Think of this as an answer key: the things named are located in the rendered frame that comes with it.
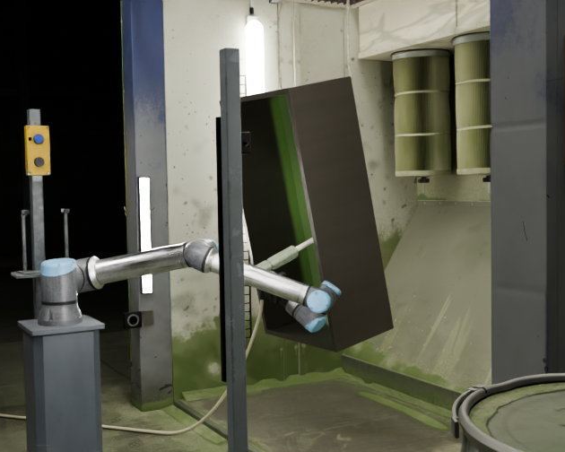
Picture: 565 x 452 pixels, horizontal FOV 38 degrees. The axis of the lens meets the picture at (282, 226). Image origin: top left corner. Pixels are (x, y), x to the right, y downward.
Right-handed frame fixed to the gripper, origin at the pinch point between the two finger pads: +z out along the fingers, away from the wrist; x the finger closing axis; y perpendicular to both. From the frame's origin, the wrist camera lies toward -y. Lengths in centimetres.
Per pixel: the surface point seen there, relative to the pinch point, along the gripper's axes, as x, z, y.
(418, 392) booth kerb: 66, -57, 96
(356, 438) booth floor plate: 4, -66, 62
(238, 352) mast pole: -66, -60, -65
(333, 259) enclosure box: 28.0, -16.2, -2.3
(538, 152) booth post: -22, -109, -157
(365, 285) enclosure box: 39, -28, 13
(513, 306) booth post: -36, -123, -126
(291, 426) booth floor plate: -7, -35, 79
